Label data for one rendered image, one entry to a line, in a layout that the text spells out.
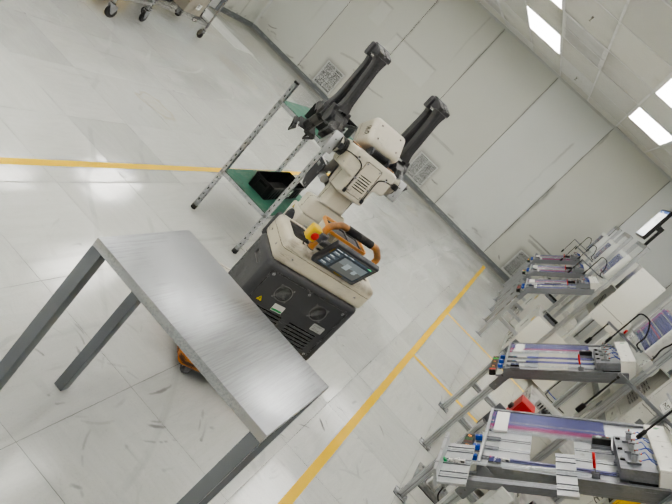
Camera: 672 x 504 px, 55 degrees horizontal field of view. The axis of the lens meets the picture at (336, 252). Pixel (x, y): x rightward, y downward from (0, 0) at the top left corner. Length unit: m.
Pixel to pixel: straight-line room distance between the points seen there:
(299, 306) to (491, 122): 8.81
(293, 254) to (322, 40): 9.74
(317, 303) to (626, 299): 4.89
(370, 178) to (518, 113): 8.48
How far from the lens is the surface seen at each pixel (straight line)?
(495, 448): 2.99
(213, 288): 2.03
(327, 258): 2.80
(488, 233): 11.45
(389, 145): 3.12
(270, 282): 2.87
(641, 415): 4.26
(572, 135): 11.41
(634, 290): 7.39
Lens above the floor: 1.71
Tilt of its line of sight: 17 degrees down
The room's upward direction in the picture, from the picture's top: 44 degrees clockwise
